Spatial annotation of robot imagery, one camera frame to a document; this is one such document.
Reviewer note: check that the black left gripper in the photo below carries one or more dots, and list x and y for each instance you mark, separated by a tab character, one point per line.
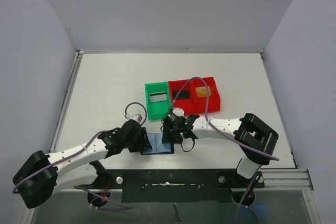
144	145

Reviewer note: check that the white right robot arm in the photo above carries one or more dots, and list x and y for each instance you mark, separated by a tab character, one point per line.
256	139

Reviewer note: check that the gold striped card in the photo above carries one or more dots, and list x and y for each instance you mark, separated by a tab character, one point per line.
203	91

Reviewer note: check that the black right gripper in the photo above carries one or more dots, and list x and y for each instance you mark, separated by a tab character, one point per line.
168	135

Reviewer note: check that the red plastic bin right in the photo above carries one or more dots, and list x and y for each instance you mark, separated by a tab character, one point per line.
214	101

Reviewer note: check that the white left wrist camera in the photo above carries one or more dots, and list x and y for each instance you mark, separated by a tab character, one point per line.
135	117

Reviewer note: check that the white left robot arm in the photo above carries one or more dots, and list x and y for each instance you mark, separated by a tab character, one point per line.
42	174

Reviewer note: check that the blue leather card holder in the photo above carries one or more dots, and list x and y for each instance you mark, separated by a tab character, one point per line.
158	147

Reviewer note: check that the aluminium rail right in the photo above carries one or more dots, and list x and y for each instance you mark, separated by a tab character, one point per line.
287	179

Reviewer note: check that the green plastic bin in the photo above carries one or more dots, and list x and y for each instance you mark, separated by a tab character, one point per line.
157	110

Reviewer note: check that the red plastic bin middle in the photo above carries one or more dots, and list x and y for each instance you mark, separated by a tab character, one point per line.
189	105

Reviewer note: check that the red plastic bin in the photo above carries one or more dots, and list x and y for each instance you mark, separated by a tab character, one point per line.
189	105
214	101

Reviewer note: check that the black card in red bin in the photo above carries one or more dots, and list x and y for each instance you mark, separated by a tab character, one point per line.
183	95

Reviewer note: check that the silver card in green bin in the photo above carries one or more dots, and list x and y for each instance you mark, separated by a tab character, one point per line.
157	97

